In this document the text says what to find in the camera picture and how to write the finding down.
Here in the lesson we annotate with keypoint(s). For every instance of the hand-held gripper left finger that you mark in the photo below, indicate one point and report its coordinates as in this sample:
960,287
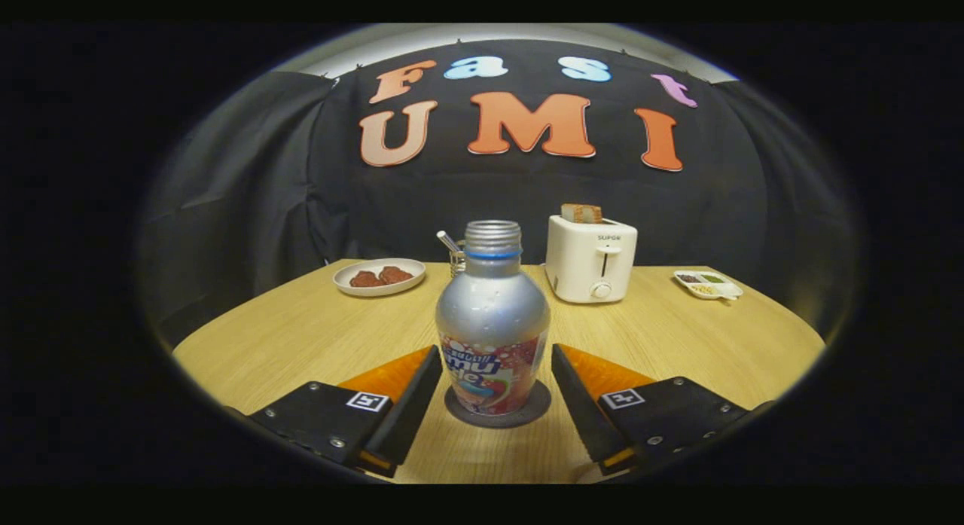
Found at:
407,412

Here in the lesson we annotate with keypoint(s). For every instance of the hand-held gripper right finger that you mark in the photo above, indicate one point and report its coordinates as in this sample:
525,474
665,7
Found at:
580,412

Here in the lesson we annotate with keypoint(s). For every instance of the dark round coaster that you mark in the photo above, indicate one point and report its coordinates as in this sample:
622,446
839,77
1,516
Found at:
538,408

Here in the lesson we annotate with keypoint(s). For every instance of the silver juice bottle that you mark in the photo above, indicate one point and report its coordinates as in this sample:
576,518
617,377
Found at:
493,322

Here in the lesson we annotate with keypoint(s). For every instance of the white oval plate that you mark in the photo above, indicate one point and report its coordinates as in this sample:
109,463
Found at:
376,290

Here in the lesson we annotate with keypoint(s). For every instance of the wooden table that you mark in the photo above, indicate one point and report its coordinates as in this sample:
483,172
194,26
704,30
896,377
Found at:
301,337

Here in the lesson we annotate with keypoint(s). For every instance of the brown meat piece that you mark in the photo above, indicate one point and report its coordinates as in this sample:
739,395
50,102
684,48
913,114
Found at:
396,275
366,279

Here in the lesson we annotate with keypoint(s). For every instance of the white toaster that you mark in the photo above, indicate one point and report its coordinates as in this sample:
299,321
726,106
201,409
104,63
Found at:
580,265

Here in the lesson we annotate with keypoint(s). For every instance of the white divided sauce dish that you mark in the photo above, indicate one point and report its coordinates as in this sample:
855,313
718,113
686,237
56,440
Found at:
708,285

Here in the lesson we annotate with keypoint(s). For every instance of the toast slices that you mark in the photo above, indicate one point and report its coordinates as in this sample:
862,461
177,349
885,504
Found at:
581,213

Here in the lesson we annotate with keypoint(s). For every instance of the black backdrop cloth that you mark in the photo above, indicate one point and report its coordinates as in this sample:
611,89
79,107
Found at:
489,193

